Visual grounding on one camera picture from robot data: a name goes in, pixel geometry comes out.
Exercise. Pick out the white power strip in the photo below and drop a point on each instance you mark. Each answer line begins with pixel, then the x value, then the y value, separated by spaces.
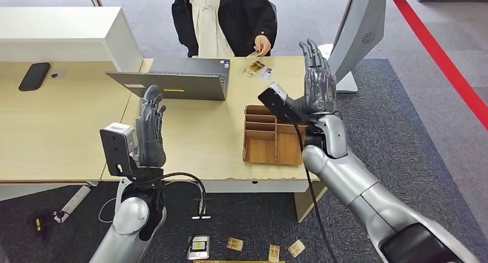
pixel 75 199

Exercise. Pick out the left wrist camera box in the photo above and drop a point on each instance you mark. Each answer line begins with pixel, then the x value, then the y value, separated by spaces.
pixel 114 148

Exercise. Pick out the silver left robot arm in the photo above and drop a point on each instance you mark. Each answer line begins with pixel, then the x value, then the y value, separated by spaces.
pixel 129 219

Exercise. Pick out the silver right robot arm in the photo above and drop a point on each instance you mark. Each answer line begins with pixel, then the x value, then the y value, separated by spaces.
pixel 350 189

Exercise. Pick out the black object with yellow label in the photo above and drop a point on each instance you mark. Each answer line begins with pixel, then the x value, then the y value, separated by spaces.
pixel 40 223

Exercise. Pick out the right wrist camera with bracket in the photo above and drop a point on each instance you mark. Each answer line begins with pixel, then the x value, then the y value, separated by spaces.
pixel 278 105

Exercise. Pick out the white desk apron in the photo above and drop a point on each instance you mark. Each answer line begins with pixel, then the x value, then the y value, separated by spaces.
pixel 267 186

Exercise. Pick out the wooden desk leg panel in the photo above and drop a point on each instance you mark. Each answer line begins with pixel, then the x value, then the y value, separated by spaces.
pixel 303 206

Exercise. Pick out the white and black small device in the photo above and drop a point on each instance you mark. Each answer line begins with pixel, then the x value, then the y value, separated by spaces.
pixel 198 247

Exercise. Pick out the brown room key card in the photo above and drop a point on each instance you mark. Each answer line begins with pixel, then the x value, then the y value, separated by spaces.
pixel 252 55

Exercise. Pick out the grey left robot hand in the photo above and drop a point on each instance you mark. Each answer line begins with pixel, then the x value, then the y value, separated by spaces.
pixel 150 147

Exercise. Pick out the wooden compartment organizer box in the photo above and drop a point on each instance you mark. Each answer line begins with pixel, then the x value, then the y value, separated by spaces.
pixel 261 150

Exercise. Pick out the silver kiosk screen stand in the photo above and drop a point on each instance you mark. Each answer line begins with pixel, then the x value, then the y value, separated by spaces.
pixel 358 25

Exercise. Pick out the person's left hand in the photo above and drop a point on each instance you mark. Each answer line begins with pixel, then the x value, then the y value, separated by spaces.
pixel 263 46

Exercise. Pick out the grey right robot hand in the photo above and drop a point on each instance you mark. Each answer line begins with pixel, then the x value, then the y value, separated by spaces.
pixel 320 89

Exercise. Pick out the black smartphone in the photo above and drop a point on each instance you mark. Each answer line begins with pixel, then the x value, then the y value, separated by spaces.
pixel 34 76

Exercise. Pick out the white round base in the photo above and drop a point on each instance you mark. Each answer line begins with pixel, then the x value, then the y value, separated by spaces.
pixel 324 49

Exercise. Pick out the small round grey object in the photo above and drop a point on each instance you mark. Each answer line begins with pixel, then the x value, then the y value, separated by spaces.
pixel 56 74

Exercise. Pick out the gold patterned card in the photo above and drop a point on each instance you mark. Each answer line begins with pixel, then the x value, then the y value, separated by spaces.
pixel 235 243
pixel 296 248
pixel 273 253

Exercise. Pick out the pale ID card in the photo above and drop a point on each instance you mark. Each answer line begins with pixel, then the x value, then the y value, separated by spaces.
pixel 265 73

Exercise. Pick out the person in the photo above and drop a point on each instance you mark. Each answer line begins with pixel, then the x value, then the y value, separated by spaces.
pixel 244 21

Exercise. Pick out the grey laptop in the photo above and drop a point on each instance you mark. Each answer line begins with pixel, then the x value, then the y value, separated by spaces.
pixel 183 86

